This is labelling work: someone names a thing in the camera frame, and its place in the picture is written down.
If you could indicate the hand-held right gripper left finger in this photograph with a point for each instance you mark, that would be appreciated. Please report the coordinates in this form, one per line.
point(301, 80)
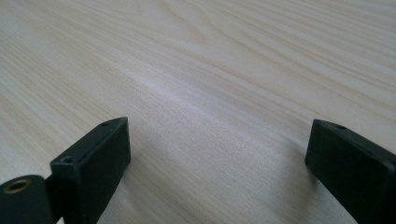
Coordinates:
point(93, 168)

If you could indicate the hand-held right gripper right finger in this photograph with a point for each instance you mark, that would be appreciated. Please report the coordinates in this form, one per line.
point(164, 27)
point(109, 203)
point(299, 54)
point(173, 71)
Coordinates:
point(355, 174)

